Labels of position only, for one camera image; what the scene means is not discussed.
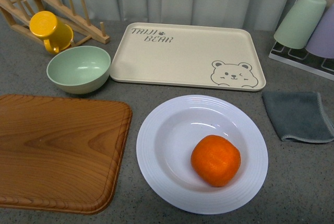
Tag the white round plate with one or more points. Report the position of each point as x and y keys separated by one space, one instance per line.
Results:
x=167 y=138

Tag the orange fruit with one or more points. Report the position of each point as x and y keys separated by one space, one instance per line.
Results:
x=216 y=160

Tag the beige bear tray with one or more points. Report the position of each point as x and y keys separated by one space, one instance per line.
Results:
x=191 y=56

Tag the light green bowl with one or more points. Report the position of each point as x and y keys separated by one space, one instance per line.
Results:
x=80 y=70

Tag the wooden cutting board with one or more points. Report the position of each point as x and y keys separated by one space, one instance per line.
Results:
x=61 y=154

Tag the yellow mug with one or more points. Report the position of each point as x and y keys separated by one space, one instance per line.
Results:
x=55 y=34

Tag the grey folded cloth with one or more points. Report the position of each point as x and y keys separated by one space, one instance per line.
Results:
x=298 y=116

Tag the light green cup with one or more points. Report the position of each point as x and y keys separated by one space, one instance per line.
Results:
x=299 y=23

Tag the purple cup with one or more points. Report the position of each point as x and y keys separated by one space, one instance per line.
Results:
x=321 y=41

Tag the wooden dish rack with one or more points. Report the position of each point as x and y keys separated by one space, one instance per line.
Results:
x=18 y=14

